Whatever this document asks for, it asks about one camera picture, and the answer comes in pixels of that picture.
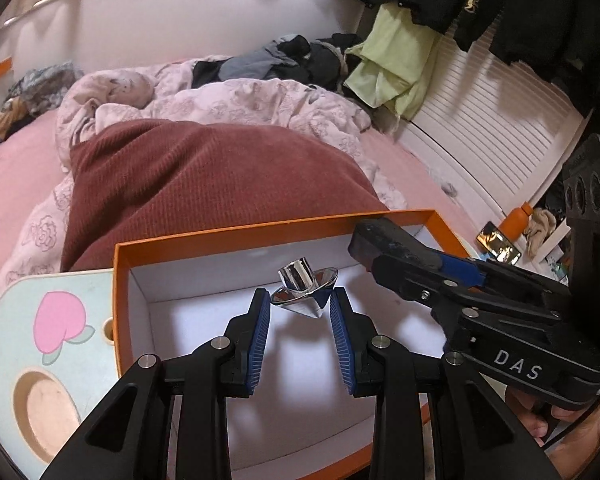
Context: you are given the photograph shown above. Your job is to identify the pink bed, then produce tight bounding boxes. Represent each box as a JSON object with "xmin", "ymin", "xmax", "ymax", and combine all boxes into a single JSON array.
[{"xmin": 0, "ymin": 107, "xmax": 486, "ymax": 281}]

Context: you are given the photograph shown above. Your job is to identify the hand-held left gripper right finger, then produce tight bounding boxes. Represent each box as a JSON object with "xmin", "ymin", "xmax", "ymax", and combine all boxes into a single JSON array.
[{"xmin": 328, "ymin": 287, "xmax": 563, "ymax": 480}]

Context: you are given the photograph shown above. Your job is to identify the beige cloth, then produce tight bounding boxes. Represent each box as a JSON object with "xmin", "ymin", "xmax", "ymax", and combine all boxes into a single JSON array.
[{"xmin": 522, "ymin": 208, "xmax": 558, "ymax": 261}]

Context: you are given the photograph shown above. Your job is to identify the orange cardboard box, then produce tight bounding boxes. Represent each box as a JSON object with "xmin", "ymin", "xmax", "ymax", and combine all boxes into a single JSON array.
[{"xmin": 112, "ymin": 209, "xmax": 473, "ymax": 480}]

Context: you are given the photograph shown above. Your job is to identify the person's right hand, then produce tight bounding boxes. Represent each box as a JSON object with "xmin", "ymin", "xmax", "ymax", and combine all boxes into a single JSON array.
[{"xmin": 505, "ymin": 390, "xmax": 600, "ymax": 480}]

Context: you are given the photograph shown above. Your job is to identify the silver metal spinning top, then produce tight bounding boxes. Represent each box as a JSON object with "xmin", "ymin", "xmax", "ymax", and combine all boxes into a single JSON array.
[{"xmin": 271, "ymin": 256, "xmax": 340, "ymax": 320}]

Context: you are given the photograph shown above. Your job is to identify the light green garment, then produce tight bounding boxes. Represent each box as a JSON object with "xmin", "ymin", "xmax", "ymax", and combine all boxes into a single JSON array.
[{"xmin": 342, "ymin": 0, "xmax": 443, "ymax": 121}]

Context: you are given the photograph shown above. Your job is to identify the pile of dark clothes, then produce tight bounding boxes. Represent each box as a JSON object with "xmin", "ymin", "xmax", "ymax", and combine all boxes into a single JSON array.
[{"xmin": 192, "ymin": 32, "xmax": 363, "ymax": 88}]

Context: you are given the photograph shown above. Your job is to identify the pink floral blanket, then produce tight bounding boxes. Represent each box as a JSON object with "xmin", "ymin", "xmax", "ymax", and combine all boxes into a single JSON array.
[{"xmin": 0, "ymin": 55, "xmax": 408, "ymax": 311}]

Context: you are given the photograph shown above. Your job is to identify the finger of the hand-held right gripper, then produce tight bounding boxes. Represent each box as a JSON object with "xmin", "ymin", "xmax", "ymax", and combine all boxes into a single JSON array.
[
  {"xmin": 370, "ymin": 257, "xmax": 563, "ymax": 341},
  {"xmin": 349, "ymin": 219, "xmax": 571, "ymax": 301}
]

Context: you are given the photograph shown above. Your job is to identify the orange bottle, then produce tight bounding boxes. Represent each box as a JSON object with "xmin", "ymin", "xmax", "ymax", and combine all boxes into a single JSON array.
[{"xmin": 502, "ymin": 202, "xmax": 535, "ymax": 248}]

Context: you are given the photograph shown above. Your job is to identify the smartphone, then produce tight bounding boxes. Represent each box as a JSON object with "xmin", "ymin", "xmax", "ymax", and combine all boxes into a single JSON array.
[{"xmin": 476, "ymin": 221, "xmax": 522, "ymax": 263}]

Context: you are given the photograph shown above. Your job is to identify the grey patterned cloth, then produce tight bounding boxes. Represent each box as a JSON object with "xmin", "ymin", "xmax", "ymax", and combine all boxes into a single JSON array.
[{"xmin": 0, "ymin": 62, "xmax": 83, "ymax": 116}]

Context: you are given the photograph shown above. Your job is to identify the tan and black clothes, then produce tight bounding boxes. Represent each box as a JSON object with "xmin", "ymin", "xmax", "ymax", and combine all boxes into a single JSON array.
[{"xmin": 0, "ymin": 107, "xmax": 36, "ymax": 163}]

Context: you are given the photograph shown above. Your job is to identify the light tray with peach picture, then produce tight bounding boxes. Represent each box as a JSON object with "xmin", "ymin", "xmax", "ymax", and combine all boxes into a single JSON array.
[{"xmin": 0, "ymin": 267, "xmax": 118, "ymax": 468}]

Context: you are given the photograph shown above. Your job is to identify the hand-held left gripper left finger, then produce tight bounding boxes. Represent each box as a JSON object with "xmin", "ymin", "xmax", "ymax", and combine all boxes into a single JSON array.
[{"xmin": 40, "ymin": 287, "xmax": 272, "ymax": 480}]

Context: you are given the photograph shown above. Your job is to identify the white slatted panel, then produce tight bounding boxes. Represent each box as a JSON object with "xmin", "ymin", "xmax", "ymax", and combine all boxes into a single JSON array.
[{"xmin": 395, "ymin": 25, "xmax": 600, "ymax": 231}]

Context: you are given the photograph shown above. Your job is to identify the maroon corduroy pillow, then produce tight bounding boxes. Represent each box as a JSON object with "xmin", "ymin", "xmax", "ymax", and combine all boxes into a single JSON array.
[{"xmin": 60, "ymin": 119, "xmax": 406, "ymax": 273}]

